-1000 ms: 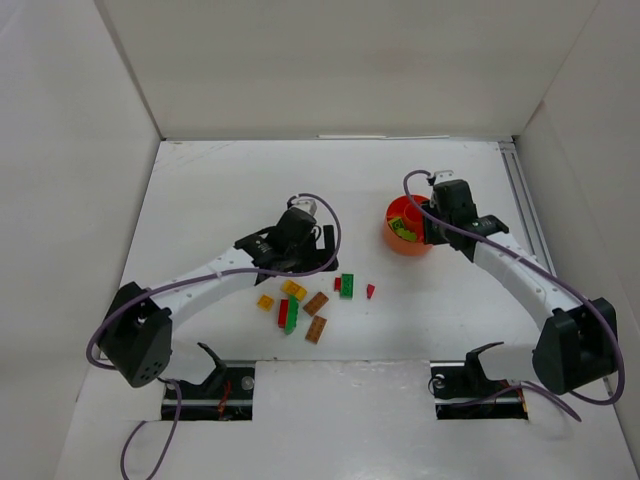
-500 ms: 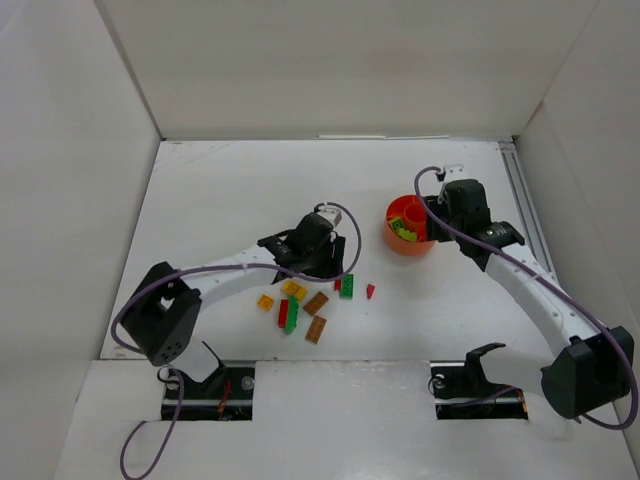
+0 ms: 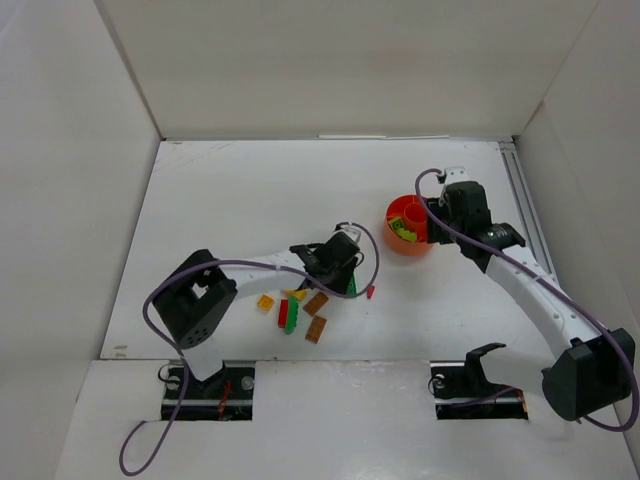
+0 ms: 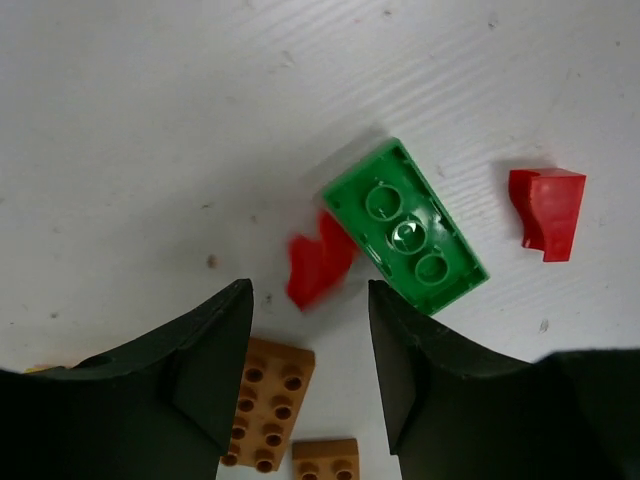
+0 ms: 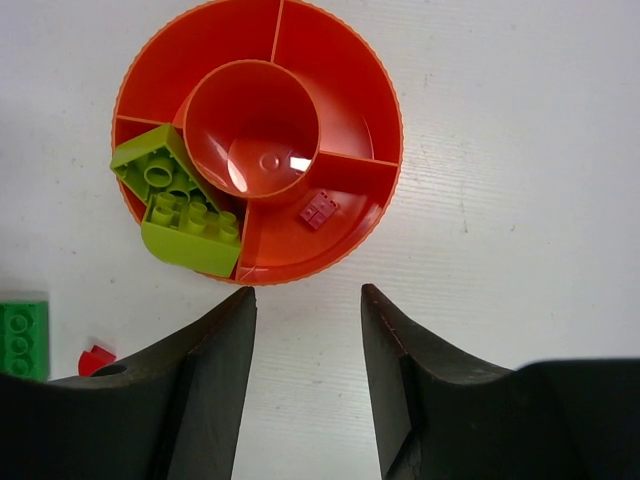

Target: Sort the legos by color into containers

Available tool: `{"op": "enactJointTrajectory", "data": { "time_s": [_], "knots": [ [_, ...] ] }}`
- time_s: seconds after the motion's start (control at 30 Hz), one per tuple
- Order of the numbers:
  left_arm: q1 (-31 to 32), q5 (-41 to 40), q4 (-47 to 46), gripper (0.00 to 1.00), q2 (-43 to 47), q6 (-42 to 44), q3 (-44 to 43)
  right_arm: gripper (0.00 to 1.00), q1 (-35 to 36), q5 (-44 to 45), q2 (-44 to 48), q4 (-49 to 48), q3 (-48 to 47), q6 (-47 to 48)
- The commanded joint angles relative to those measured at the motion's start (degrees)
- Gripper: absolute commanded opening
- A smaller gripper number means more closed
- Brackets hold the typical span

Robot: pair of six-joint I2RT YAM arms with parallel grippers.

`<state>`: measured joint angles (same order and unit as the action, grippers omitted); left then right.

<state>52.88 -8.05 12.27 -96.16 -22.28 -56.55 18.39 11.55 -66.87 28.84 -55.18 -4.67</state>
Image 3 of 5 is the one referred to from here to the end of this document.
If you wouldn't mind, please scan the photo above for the green lego plate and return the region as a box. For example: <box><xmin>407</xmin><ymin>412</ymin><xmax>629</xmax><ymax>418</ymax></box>
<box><xmin>347</xmin><ymin>274</ymin><xmax>358</xmax><ymax>298</ymax></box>

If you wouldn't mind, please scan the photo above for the small lime lego brick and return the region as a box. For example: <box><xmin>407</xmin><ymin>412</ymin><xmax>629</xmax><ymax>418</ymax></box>
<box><xmin>396</xmin><ymin>229</ymin><xmax>417</xmax><ymax>243</ymax></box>

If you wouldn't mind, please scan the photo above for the lime green lego brick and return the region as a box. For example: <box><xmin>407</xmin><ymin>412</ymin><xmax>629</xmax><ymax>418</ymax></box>
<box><xmin>388</xmin><ymin>217</ymin><xmax>405</xmax><ymax>231</ymax></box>

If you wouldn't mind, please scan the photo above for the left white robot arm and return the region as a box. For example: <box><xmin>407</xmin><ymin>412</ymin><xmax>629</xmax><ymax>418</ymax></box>
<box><xmin>146</xmin><ymin>229</ymin><xmax>360</xmax><ymax>382</ymax></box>

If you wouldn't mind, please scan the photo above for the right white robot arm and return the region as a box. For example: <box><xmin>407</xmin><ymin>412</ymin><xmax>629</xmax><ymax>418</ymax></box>
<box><xmin>419</xmin><ymin>176</ymin><xmax>639</xmax><ymax>432</ymax></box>

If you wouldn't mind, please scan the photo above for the brown lego plate upper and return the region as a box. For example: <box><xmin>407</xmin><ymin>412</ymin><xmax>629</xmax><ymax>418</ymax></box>
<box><xmin>303</xmin><ymin>292</ymin><xmax>329</xmax><ymax>317</ymax></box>

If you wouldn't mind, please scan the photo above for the brown lego plate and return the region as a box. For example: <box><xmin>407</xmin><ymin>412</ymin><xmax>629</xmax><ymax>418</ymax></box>
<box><xmin>303</xmin><ymin>292</ymin><xmax>329</xmax><ymax>317</ymax></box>
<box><xmin>305</xmin><ymin>316</ymin><xmax>327</xmax><ymax>344</ymax></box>

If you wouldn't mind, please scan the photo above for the yellow curved lego brick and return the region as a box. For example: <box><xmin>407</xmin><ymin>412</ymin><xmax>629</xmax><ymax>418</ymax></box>
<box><xmin>282</xmin><ymin>289</ymin><xmax>308</xmax><ymax>302</ymax></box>

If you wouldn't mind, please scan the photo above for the orange round divided container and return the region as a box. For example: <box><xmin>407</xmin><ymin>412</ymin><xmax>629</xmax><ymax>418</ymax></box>
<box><xmin>383</xmin><ymin>194</ymin><xmax>432</xmax><ymax>257</ymax></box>

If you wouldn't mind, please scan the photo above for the brown lego plate lower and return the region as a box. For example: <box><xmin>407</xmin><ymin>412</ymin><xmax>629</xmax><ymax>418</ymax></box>
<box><xmin>305</xmin><ymin>316</ymin><xmax>327</xmax><ymax>344</ymax></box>

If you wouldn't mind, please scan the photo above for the long green lego brick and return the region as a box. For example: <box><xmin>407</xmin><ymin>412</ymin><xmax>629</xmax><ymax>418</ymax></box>
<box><xmin>284</xmin><ymin>296</ymin><xmax>300</xmax><ymax>335</ymax></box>

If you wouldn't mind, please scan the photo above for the long red lego brick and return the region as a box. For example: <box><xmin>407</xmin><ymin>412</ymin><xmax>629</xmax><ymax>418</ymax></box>
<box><xmin>277</xmin><ymin>298</ymin><xmax>289</xmax><ymax>329</ymax></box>

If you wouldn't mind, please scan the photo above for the small orange-yellow lego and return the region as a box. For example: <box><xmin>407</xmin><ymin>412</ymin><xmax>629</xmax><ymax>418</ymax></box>
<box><xmin>257</xmin><ymin>294</ymin><xmax>275</xmax><ymax>312</ymax></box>

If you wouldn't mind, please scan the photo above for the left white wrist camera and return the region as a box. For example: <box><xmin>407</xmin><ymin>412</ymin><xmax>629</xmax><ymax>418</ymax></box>
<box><xmin>335</xmin><ymin>222</ymin><xmax>362</xmax><ymax>244</ymax></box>

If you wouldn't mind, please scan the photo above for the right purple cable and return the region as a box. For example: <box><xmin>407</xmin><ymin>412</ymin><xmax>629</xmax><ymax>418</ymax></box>
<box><xmin>414</xmin><ymin>168</ymin><xmax>640</xmax><ymax>432</ymax></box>

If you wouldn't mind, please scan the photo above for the aluminium rail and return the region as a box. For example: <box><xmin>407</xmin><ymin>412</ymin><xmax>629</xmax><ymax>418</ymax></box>
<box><xmin>498</xmin><ymin>141</ymin><xmax>558</xmax><ymax>286</ymax></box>

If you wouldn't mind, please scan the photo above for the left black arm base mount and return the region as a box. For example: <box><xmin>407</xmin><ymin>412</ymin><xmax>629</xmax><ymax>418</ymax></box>
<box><xmin>157</xmin><ymin>362</ymin><xmax>255</xmax><ymax>422</ymax></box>

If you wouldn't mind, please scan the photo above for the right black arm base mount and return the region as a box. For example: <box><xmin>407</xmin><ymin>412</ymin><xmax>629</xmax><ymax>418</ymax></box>
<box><xmin>428</xmin><ymin>342</ymin><xmax>529</xmax><ymax>421</ymax></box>

